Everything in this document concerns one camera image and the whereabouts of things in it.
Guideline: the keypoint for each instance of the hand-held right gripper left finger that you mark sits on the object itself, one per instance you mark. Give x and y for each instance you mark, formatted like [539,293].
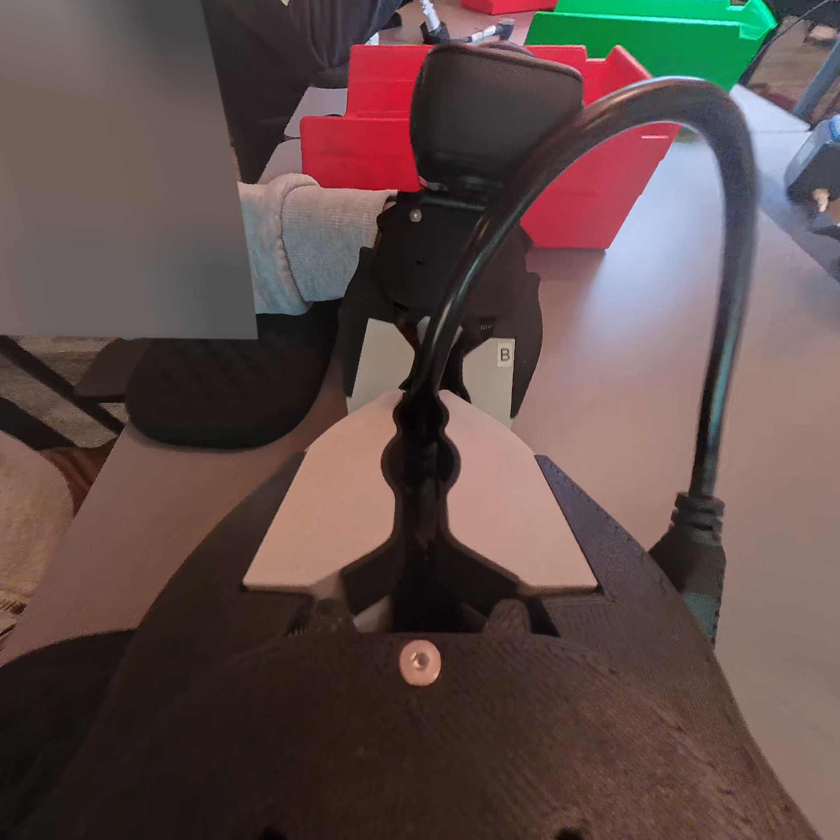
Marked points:
[328,512]

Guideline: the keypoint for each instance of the dark mesh chair plate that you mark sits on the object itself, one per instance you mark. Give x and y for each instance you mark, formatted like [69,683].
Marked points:
[111,367]

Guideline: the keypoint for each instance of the small red plastic bin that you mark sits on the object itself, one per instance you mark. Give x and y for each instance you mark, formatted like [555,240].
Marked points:
[505,5]

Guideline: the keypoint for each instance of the large red plastic bin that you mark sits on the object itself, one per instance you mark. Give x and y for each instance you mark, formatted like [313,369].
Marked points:
[590,190]

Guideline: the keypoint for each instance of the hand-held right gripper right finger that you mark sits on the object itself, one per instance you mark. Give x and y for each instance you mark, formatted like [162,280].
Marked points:
[518,518]

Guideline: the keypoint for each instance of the black light stand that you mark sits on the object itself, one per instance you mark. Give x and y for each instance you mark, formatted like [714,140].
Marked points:
[817,79]

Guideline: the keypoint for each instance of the black chair frame bar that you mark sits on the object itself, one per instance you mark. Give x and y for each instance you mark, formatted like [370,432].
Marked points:
[39,387]

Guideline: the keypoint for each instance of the green plastic bin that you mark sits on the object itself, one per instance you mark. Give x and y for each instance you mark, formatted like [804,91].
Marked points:
[649,39]

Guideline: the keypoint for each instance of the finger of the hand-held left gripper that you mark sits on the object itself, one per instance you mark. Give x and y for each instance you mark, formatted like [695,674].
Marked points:
[380,367]
[489,387]

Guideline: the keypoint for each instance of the person's left forearm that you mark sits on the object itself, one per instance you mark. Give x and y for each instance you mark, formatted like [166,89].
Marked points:
[315,243]

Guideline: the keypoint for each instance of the grey battery charger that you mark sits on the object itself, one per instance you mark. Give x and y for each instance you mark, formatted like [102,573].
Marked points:
[814,164]

